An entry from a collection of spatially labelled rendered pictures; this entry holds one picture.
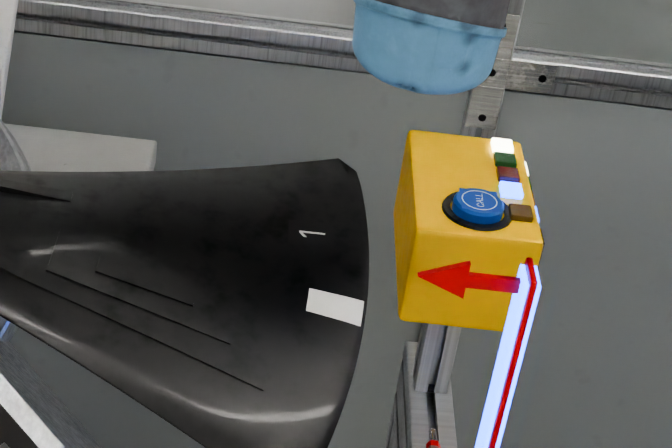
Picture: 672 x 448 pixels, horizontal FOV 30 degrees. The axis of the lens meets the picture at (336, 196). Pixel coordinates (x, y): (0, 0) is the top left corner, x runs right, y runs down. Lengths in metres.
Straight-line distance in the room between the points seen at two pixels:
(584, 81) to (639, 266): 0.27
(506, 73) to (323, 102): 0.21
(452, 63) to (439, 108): 0.84
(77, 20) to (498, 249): 0.65
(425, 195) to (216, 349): 0.36
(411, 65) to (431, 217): 0.37
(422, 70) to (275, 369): 0.18
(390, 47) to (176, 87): 0.86
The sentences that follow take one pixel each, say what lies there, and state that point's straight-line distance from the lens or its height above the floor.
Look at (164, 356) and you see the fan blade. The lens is 0.66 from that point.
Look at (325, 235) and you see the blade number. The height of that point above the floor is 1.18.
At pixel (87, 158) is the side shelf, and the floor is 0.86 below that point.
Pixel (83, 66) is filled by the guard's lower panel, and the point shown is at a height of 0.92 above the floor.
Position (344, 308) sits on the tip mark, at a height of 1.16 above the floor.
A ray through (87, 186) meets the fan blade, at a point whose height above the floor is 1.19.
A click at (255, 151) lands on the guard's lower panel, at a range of 1.48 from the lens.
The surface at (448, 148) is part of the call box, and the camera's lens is 1.06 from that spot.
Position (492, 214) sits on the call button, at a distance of 0.97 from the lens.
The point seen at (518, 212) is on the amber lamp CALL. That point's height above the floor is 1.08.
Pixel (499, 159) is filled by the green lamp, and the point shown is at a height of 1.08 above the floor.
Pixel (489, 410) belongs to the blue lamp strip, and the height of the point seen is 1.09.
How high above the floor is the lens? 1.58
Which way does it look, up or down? 32 degrees down
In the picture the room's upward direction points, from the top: 8 degrees clockwise
